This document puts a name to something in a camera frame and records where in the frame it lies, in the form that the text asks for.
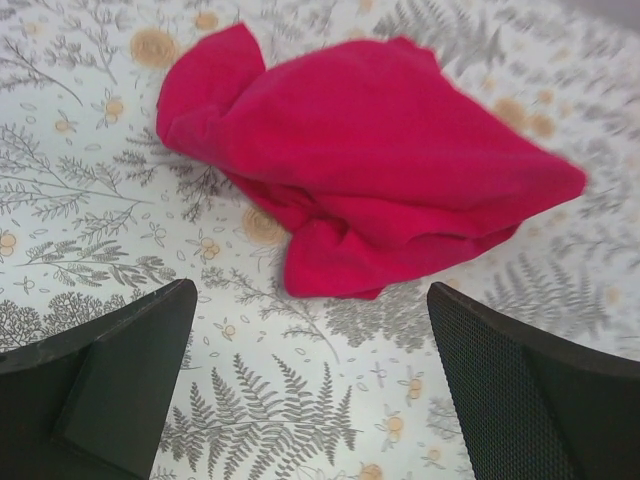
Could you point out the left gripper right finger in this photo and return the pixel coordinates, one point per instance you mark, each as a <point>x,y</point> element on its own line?
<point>532,405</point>

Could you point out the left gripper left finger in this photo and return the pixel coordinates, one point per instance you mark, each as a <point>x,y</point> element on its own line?
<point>91,402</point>

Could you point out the red t-shirt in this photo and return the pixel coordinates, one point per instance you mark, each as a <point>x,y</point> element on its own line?
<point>378,167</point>

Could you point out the floral patterned table mat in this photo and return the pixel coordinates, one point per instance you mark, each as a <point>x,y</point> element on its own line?
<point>96,213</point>

